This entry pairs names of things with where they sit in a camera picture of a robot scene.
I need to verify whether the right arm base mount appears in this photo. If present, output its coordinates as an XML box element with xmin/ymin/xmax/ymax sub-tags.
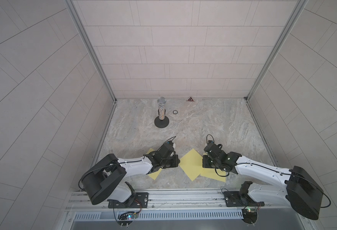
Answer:
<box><xmin>221</xmin><ymin>181</ymin><xmax>264</xmax><ymax>208</ymax></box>

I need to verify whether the metal corner profile left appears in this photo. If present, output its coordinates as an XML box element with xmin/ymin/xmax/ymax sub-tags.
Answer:
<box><xmin>64</xmin><ymin>0</ymin><xmax>117</xmax><ymax>104</ymax></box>

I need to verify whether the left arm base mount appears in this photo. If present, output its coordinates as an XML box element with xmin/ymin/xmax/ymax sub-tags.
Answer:
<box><xmin>107</xmin><ymin>182</ymin><xmax>149</xmax><ymax>209</ymax></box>

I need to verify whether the vent grille strip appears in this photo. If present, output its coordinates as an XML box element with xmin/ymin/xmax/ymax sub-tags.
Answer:
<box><xmin>74</xmin><ymin>209</ymin><xmax>243</xmax><ymax>221</ymax></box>

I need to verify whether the right circuit board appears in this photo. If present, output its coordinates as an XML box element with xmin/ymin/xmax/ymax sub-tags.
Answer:
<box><xmin>242</xmin><ymin>208</ymin><xmax>258</xmax><ymax>225</ymax></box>

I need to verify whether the yellow square paper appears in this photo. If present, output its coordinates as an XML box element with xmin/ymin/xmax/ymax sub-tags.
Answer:
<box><xmin>179</xmin><ymin>149</ymin><xmax>204</xmax><ymax>181</ymax></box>

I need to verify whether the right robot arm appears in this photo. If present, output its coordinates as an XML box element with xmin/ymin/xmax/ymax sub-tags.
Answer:
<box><xmin>203</xmin><ymin>140</ymin><xmax>332</xmax><ymax>220</ymax></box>

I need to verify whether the black round-base stand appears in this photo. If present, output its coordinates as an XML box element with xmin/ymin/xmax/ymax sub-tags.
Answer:
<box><xmin>154</xmin><ymin>97</ymin><xmax>169</xmax><ymax>128</ymax></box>

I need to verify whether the metal corner profile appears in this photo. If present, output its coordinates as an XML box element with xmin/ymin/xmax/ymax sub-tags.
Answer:
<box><xmin>64</xmin><ymin>0</ymin><xmax>117</xmax><ymax>104</ymax></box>
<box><xmin>244</xmin><ymin>0</ymin><xmax>308</xmax><ymax>104</ymax></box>

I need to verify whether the circuit board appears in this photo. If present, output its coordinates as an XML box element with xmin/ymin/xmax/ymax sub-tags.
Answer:
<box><xmin>117</xmin><ymin>211</ymin><xmax>136</xmax><ymax>228</ymax></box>
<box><xmin>242</xmin><ymin>208</ymin><xmax>258</xmax><ymax>225</ymax></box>

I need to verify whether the metal corner profile right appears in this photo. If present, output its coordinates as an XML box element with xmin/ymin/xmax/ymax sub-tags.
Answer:
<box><xmin>244</xmin><ymin>0</ymin><xmax>308</xmax><ymax>104</ymax></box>

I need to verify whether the left circuit board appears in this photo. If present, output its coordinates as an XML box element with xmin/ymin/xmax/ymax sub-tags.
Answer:
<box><xmin>117</xmin><ymin>211</ymin><xmax>136</xmax><ymax>228</ymax></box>

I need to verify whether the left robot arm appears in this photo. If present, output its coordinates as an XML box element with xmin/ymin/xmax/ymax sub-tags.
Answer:
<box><xmin>78</xmin><ymin>139</ymin><xmax>180</xmax><ymax>208</ymax></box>

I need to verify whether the aluminium rail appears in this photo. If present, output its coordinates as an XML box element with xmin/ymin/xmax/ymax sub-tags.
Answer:
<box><xmin>66</xmin><ymin>184</ymin><xmax>296</xmax><ymax>211</ymax></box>

